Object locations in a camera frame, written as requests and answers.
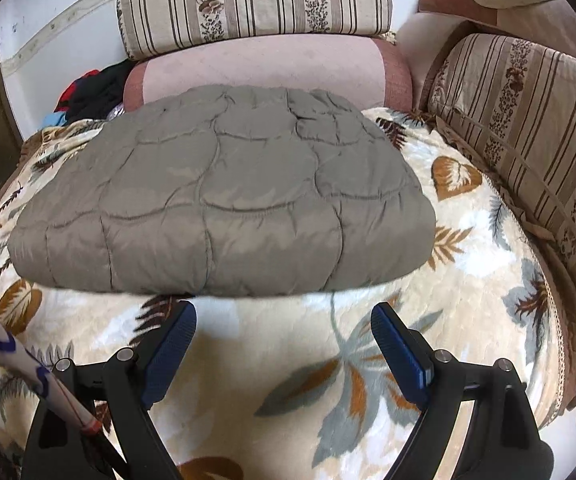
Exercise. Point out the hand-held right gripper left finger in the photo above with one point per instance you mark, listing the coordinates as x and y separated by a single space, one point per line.
170 355

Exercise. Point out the grey quilted jacket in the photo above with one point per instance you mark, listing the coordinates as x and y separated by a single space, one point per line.
218 185

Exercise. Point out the cream leaf print blanket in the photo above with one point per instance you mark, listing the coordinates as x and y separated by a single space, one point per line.
268 340

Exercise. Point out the pink sofa cushion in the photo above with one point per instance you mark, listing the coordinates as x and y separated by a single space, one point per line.
268 65

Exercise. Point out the striped floral sofa cushion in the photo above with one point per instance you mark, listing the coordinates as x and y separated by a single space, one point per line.
258 0
532 125

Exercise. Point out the pile of dark clothes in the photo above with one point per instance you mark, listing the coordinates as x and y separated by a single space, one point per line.
98 90

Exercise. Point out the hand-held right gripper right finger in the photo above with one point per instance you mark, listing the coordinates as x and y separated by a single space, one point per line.
400 355

